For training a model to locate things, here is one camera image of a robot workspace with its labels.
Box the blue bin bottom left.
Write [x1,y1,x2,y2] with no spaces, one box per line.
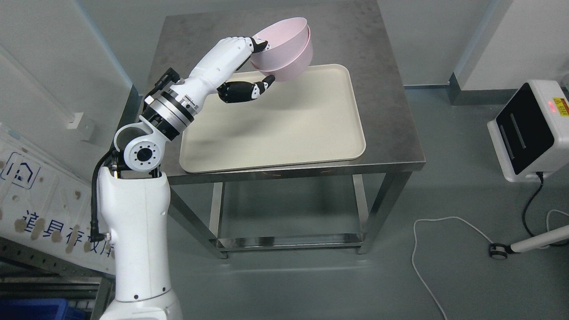
[0,298,87,320]

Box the pink bowl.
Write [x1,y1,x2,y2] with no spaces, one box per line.
[250,17,309,71]
[250,33,313,82]

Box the metal shelf rack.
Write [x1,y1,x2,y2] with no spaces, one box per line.
[0,238,115,320]

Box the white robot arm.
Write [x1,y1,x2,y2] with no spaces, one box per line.
[91,68,194,320]

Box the white floor cable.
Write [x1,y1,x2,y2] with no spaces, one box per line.
[411,209,569,320]

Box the white stand leg with caster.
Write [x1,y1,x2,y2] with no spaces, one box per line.
[489,225,569,260]

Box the white wall socket box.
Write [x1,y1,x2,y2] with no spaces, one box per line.
[66,112,96,141]

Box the black power cable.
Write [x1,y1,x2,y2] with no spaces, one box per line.
[523,172,569,246]

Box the white sign board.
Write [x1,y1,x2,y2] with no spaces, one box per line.
[0,124,115,275]

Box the beige plastic tray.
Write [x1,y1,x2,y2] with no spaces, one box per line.
[179,64,366,174]

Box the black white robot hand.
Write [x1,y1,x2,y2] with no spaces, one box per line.
[170,37,276,115]

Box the stainless steel table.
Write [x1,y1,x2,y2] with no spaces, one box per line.
[151,0,425,259]

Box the white black appliance box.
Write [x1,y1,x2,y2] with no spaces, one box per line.
[486,80,569,182]

